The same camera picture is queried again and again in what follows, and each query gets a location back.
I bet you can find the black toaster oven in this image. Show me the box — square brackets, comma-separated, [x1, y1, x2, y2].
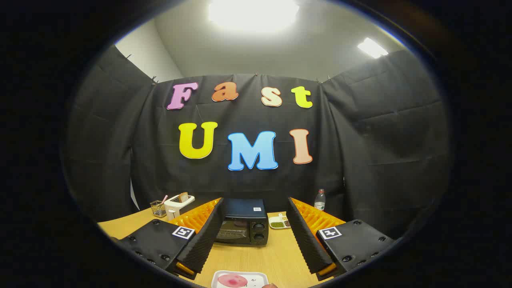
[214, 198, 269, 246]

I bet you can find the white square dish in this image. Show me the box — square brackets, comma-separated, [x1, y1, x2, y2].
[211, 270, 269, 288]

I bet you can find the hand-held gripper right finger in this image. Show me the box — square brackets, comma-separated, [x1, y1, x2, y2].
[286, 197, 396, 281]

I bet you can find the large ceiling light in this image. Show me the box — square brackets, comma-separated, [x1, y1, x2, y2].
[208, 0, 300, 34]

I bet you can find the white divided snack dish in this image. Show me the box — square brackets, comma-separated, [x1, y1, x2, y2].
[269, 214, 291, 229]

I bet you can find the small ceiling light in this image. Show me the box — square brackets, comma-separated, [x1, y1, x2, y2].
[357, 37, 389, 59]

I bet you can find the pink ham slice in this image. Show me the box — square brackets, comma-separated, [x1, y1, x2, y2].
[218, 274, 248, 288]

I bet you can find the white pop-up toaster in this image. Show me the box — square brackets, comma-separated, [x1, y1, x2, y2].
[164, 194, 196, 220]

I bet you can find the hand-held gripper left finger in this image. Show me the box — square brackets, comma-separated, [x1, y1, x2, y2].
[110, 197, 227, 280]

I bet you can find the wire mesh basket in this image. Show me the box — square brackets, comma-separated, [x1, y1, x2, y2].
[150, 200, 167, 218]

